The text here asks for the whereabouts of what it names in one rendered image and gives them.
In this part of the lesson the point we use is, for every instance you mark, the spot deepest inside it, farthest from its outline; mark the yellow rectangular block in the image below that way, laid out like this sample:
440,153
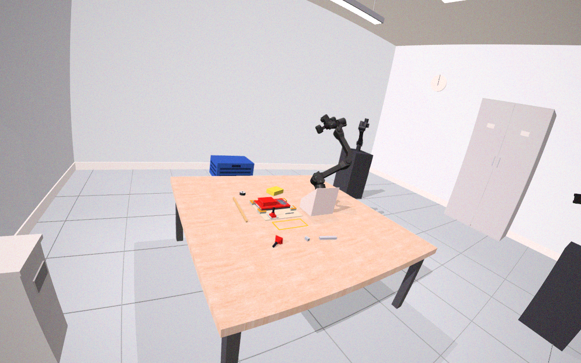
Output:
274,191

